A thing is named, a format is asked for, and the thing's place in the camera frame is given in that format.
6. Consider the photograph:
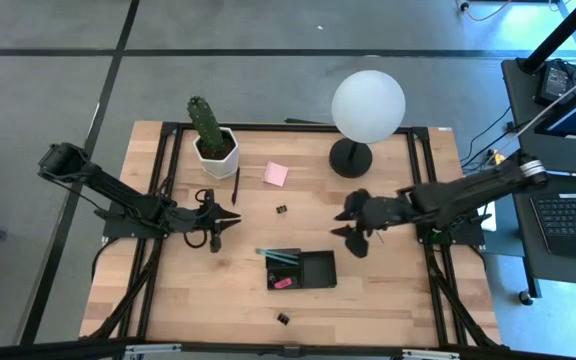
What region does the black keyboard desk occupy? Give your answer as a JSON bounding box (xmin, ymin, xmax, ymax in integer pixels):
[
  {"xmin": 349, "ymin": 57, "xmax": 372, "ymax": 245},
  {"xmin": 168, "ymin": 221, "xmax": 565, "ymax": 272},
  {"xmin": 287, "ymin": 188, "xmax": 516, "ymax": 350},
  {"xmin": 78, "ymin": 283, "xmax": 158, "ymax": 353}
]
[{"xmin": 507, "ymin": 169, "xmax": 576, "ymax": 299}]

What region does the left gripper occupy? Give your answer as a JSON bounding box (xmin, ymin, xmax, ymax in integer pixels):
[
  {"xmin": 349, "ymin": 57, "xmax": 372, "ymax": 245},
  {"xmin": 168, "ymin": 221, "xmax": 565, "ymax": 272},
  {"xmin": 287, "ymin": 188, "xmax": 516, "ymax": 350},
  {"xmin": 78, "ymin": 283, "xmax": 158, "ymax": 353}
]
[{"xmin": 167, "ymin": 188, "xmax": 242, "ymax": 254}]

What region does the black camera rail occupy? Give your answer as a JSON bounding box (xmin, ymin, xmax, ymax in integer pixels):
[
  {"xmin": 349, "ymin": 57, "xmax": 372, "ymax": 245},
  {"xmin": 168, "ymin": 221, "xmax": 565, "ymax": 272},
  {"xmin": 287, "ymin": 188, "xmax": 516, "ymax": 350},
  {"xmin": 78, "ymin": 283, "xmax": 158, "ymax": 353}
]
[{"xmin": 0, "ymin": 337, "xmax": 576, "ymax": 360}]

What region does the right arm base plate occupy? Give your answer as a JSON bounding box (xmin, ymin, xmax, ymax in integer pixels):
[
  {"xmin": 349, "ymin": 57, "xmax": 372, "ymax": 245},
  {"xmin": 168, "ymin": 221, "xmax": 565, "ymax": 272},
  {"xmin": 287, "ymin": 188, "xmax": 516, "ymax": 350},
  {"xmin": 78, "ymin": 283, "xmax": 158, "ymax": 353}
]
[{"xmin": 414, "ymin": 207, "xmax": 492, "ymax": 246}]

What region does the white paper sheet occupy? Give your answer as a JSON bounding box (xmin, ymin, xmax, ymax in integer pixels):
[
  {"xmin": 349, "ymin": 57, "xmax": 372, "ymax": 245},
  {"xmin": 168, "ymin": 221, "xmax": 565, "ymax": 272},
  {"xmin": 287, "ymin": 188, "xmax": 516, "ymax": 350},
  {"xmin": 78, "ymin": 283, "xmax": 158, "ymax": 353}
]
[{"xmin": 480, "ymin": 199, "xmax": 498, "ymax": 232}]

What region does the black monitor desk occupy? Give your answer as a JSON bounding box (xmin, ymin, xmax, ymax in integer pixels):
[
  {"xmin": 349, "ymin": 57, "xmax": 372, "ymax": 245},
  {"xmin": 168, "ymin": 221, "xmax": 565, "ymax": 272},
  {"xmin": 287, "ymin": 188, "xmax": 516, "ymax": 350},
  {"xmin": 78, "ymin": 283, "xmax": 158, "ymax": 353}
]
[{"xmin": 500, "ymin": 57, "xmax": 576, "ymax": 177}]

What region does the black power adapter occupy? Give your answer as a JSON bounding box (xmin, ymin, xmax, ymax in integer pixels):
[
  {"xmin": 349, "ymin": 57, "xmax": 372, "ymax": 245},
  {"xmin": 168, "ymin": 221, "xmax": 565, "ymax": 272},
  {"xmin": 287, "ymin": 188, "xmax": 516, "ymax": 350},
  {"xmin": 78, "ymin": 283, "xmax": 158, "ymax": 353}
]
[{"xmin": 534, "ymin": 59, "xmax": 576, "ymax": 106}]

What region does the orange cable with plug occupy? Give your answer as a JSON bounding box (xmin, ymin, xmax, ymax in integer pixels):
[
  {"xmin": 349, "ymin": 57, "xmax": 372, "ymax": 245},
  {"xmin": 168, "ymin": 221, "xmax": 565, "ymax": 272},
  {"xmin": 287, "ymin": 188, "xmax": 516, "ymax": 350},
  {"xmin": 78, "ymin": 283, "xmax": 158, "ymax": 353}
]
[{"xmin": 456, "ymin": 0, "xmax": 517, "ymax": 22}]

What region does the slim black marker pen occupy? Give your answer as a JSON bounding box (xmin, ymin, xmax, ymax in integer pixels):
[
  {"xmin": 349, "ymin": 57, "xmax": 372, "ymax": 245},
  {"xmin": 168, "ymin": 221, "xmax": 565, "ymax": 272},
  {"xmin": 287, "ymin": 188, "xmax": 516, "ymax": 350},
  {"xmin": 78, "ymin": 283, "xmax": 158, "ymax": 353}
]
[{"xmin": 231, "ymin": 166, "xmax": 242, "ymax": 207}]

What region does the black keyboard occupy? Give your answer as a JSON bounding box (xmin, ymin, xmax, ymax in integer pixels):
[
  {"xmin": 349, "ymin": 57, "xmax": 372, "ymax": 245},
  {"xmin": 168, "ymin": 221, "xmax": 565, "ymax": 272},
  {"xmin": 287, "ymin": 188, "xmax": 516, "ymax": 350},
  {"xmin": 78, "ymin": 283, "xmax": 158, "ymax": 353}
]
[{"xmin": 530, "ymin": 192, "xmax": 576, "ymax": 261}]

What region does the pink sticky note pad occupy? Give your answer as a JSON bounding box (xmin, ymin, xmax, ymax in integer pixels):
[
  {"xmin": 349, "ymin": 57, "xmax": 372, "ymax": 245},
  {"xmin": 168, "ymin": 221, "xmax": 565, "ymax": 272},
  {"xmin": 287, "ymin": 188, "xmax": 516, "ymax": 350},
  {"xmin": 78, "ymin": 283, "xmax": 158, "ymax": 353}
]
[{"xmin": 261, "ymin": 160, "xmax": 290, "ymax": 188}]

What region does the black diagonal pole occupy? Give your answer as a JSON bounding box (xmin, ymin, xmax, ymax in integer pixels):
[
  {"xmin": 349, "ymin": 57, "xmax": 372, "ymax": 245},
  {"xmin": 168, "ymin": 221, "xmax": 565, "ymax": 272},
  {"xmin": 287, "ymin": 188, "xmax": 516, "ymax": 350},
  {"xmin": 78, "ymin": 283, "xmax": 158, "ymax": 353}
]
[{"xmin": 516, "ymin": 0, "xmax": 576, "ymax": 75}]

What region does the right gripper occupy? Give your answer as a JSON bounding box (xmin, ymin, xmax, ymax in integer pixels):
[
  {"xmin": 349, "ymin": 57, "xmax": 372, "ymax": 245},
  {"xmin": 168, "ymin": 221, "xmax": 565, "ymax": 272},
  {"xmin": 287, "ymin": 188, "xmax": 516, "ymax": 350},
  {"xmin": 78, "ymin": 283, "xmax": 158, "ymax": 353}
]
[{"xmin": 330, "ymin": 188, "xmax": 414, "ymax": 260}]

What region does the black mesh desk organizer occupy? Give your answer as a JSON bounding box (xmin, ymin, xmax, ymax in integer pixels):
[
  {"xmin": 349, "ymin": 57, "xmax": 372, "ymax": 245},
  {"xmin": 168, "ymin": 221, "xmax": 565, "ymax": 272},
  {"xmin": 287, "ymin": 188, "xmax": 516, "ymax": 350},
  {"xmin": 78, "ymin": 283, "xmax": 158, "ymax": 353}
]
[{"xmin": 265, "ymin": 248, "xmax": 338, "ymax": 292}]

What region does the white faceted plant pot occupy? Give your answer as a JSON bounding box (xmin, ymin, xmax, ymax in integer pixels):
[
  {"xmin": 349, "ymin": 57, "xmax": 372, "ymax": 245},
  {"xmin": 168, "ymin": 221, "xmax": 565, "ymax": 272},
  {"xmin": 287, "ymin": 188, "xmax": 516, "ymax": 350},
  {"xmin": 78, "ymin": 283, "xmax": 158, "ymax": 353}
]
[{"xmin": 192, "ymin": 126, "xmax": 241, "ymax": 181}]

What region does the black aluminium table frame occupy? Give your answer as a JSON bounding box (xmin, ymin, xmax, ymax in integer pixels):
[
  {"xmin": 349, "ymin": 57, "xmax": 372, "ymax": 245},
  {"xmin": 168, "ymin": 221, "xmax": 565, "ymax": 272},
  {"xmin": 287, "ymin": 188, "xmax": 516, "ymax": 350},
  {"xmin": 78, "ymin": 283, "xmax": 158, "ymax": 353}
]
[{"xmin": 80, "ymin": 121, "xmax": 502, "ymax": 349}]

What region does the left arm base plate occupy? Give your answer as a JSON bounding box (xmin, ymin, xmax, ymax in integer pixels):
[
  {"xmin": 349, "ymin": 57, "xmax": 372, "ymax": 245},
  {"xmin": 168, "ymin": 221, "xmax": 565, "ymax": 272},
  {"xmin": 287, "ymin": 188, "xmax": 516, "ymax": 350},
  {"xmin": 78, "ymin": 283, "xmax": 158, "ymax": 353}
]
[{"xmin": 93, "ymin": 199, "xmax": 175, "ymax": 240}]

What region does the green cactus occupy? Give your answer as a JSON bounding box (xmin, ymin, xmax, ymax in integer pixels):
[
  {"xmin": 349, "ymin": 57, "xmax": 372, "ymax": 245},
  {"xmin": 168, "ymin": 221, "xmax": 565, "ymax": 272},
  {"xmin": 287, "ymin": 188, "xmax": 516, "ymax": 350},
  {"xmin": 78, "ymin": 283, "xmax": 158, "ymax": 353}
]
[{"xmin": 186, "ymin": 95, "xmax": 227, "ymax": 156}]

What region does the green pencil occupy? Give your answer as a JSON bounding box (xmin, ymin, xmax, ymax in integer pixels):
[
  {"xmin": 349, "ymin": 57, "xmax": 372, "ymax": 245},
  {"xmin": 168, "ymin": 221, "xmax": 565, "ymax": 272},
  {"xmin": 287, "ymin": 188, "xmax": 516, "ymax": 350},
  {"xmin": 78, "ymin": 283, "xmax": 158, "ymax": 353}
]
[{"xmin": 254, "ymin": 247, "xmax": 301, "ymax": 262}]

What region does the white globe table lamp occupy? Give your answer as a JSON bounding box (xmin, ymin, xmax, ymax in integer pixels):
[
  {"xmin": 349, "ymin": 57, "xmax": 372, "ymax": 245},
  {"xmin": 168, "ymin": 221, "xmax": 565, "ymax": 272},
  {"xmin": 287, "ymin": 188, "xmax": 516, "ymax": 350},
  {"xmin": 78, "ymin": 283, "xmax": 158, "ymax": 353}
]
[{"xmin": 328, "ymin": 69, "xmax": 407, "ymax": 179}]

